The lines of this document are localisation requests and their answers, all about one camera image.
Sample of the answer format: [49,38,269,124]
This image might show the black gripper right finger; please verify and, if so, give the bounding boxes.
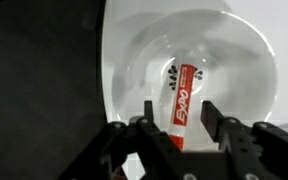
[199,99,288,180]

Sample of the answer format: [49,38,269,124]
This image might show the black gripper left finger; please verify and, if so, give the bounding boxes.
[58,99,189,180]

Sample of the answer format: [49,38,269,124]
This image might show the red Expo marker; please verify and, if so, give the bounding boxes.
[166,63,197,152]

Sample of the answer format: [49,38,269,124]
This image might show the white bowl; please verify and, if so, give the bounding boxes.
[109,8,280,152]

